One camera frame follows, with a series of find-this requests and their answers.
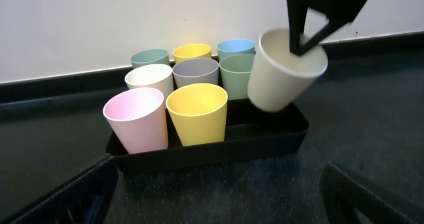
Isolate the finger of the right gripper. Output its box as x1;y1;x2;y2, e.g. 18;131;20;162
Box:
286;0;360;57

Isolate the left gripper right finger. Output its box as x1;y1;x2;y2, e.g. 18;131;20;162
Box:
320;162;424;224

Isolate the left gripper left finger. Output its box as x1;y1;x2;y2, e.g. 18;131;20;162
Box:
0;154;119;224

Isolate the white cup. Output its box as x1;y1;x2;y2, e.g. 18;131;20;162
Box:
246;27;329;113
124;63;174;102

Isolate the pink cup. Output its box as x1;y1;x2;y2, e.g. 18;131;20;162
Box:
102;87;169;155

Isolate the yellow cup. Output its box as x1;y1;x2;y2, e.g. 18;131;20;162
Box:
172;43;213;65
165;83;229;147

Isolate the blue cup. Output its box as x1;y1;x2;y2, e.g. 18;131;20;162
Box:
217;38;256;62

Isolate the green cup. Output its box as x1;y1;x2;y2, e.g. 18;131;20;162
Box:
130;48;170;69
219;53;256;101

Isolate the black tray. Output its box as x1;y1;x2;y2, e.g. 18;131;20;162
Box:
105;97;310;174

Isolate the grey cup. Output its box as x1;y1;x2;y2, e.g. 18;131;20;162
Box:
172;57;220;89

